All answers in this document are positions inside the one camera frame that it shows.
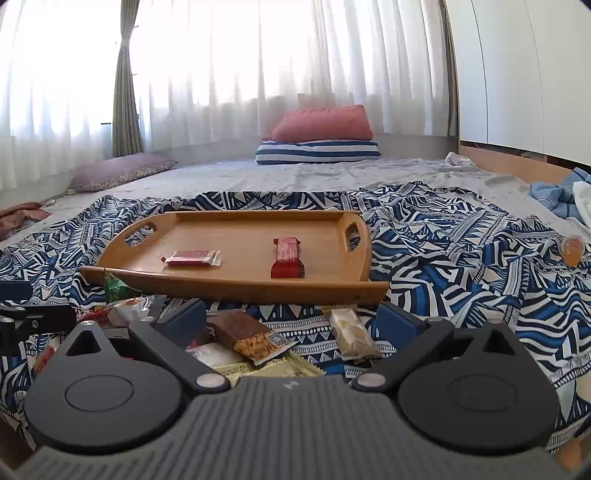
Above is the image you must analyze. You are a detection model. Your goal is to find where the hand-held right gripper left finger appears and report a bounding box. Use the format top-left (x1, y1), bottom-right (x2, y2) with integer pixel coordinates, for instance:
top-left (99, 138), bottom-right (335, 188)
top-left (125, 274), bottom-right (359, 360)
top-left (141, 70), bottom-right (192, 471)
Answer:
top-left (59, 298), bottom-right (232, 394)

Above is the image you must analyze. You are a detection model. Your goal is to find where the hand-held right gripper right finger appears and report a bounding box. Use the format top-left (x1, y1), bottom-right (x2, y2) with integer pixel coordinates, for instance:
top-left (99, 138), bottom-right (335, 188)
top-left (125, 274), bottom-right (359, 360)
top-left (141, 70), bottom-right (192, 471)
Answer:
top-left (352, 302), bottom-right (527, 394)

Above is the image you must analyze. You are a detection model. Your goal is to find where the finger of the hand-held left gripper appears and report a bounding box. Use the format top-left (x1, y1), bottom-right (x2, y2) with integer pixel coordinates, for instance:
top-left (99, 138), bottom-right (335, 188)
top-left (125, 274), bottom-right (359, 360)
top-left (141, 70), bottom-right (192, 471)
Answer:
top-left (0, 302), bottom-right (77, 334)
top-left (0, 281), bottom-right (34, 304)

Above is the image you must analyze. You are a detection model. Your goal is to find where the red nut snack packet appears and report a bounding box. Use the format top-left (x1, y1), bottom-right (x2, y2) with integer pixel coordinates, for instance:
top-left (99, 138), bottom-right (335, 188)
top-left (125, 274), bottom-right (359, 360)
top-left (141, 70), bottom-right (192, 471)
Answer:
top-left (28, 337), bottom-right (63, 379)

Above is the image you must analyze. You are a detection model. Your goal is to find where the cream biscuit packet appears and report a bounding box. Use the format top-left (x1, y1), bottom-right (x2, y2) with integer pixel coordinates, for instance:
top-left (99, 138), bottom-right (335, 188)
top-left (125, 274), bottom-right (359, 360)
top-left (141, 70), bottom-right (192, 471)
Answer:
top-left (323, 307), bottom-right (384, 361)

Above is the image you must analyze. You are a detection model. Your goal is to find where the long red white snack packet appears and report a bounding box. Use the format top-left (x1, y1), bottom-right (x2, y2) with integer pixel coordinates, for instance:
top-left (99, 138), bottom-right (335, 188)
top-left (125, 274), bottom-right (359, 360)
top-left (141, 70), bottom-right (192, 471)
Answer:
top-left (76, 296), bottom-right (155, 329)

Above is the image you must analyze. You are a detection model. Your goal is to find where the brown nut bar packet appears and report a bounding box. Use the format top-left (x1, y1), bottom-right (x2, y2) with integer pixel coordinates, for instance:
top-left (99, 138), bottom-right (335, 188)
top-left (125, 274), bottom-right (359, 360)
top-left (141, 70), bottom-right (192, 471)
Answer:
top-left (207, 309), bottom-right (298, 361)

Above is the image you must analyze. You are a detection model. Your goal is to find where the green snack packet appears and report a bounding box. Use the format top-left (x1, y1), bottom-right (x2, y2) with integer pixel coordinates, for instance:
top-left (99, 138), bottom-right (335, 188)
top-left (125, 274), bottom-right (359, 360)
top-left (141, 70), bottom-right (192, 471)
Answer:
top-left (104, 270), bottom-right (139, 304)

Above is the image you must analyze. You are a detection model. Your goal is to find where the wooden tray with handles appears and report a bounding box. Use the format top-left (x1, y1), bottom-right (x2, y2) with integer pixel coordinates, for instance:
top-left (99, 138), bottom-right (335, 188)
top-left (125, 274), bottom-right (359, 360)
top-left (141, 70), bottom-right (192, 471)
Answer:
top-left (79, 209), bottom-right (390, 306)

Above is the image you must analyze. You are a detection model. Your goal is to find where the gold snack packet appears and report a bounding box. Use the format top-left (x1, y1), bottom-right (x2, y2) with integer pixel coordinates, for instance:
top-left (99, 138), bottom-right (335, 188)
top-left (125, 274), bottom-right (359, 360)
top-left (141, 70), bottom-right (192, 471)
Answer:
top-left (215, 353), bottom-right (324, 386)

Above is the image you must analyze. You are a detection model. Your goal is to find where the flat red snack packet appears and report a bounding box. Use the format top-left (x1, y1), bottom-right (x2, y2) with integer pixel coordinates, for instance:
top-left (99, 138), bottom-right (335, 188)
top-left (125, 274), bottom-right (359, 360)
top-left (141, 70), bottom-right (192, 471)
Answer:
top-left (161, 249), bottom-right (222, 267)

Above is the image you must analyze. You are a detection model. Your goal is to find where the pink cloth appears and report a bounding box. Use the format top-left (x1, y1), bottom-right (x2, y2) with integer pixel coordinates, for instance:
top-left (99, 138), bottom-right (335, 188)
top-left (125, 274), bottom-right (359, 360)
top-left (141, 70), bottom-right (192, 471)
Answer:
top-left (0, 202), bottom-right (51, 241)

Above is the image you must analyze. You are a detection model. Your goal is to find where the blue white patterned blanket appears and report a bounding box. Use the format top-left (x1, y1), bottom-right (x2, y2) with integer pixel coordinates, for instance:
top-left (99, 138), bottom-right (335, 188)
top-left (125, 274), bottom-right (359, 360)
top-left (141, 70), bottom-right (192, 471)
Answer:
top-left (0, 181), bottom-right (591, 462)

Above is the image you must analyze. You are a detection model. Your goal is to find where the red chocolate bar packet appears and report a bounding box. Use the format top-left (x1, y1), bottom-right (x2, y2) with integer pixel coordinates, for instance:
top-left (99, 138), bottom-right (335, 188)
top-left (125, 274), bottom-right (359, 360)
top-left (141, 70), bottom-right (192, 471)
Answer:
top-left (270, 237), bottom-right (306, 280)

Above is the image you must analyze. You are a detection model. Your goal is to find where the grey bed sheet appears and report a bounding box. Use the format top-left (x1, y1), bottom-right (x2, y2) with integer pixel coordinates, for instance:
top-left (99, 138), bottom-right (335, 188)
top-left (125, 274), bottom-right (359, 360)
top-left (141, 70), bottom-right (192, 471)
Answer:
top-left (0, 157), bottom-right (591, 259)

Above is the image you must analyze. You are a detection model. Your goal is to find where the purple pillow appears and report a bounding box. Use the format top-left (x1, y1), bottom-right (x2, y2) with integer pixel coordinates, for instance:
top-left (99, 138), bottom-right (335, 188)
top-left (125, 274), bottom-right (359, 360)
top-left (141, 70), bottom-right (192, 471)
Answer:
top-left (69, 154), bottom-right (178, 193)

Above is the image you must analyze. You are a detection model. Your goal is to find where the blue white striped pillow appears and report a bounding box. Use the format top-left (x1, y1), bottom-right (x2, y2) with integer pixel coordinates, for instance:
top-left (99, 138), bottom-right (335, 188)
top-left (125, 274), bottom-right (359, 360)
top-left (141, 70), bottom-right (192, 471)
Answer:
top-left (255, 140), bottom-right (382, 165)

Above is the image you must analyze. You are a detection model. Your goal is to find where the orange jelly cup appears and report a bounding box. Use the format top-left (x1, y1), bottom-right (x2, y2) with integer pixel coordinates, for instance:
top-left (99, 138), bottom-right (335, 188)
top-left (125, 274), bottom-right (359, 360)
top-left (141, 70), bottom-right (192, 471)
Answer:
top-left (561, 234), bottom-right (586, 267)

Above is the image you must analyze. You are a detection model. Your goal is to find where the light blue cloth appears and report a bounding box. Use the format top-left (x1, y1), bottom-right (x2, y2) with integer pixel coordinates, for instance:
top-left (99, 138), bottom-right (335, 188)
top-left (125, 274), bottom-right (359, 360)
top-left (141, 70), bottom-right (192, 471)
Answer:
top-left (529, 167), bottom-right (591, 222)

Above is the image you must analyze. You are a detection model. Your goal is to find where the pink pillow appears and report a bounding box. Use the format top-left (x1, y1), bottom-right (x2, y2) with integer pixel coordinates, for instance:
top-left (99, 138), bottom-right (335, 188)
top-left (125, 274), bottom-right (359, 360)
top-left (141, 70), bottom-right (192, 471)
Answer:
top-left (262, 105), bottom-right (374, 142)

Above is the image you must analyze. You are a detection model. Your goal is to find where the grey green drape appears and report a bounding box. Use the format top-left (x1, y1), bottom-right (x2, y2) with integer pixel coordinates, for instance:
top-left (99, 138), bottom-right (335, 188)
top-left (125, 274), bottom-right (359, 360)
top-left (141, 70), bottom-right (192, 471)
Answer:
top-left (443, 0), bottom-right (461, 139)
top-left (112, 0), bottom-right (145, 158)

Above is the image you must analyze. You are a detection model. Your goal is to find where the white sheer curtain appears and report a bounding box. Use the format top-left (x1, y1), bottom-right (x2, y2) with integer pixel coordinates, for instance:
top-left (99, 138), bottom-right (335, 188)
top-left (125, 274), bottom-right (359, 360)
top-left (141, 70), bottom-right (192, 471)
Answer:
top-left (0, 0), bottom-right (455, 176)

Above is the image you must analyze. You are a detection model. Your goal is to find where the white wardrobe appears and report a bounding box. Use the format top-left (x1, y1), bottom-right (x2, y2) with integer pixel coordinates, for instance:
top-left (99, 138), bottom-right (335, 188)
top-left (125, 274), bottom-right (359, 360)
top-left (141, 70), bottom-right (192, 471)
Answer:
top-left (445, 0), bottom-right (591, 171)

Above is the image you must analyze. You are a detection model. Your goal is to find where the wooden bed frame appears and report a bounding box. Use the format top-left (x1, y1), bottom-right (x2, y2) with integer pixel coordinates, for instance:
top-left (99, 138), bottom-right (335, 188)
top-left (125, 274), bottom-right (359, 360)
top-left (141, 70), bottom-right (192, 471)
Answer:
top-left (459, 145), bottom-right (573, 185)

